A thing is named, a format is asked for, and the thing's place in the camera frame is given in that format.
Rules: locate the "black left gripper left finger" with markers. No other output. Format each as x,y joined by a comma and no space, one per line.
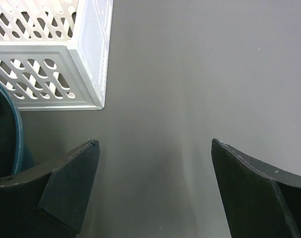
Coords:
49,200

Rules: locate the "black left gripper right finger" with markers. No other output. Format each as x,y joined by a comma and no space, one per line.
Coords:
259,200

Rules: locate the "teal plastic basin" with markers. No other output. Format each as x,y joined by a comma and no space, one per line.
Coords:
15,156

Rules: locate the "white perforated file organizer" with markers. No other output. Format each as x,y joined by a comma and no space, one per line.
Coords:
54,53

